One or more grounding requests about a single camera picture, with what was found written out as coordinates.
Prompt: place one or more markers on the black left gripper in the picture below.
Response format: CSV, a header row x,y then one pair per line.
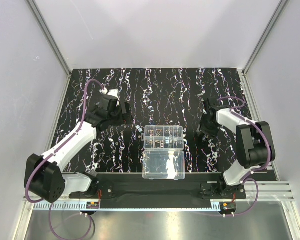
x,y
125,113

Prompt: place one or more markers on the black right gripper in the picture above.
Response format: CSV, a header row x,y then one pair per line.
x,y
205,125

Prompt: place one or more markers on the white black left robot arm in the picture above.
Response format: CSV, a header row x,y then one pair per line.
x,y
44,174

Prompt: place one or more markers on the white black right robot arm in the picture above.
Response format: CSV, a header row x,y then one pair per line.
x,y
254,144

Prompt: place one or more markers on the clear plastic organizer box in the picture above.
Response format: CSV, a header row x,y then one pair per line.
x,y
163,156

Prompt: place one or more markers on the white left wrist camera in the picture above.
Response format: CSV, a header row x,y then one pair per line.
x,y
112,92

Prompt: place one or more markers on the aluminium frame profile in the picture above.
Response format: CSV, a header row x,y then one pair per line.
x,y
49,37

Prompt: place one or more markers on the grey cable duct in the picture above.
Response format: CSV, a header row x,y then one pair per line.
x,y
127,206

